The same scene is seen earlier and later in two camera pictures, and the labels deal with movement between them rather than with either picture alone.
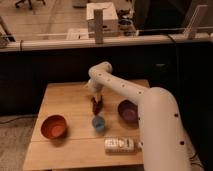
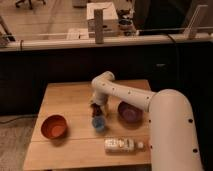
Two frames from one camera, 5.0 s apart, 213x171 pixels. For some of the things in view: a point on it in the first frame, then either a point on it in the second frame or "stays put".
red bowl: x=54 y=126 stays put
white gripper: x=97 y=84 to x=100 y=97
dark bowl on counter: x=125 y=24 stays put
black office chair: x=30 y=6 stays put
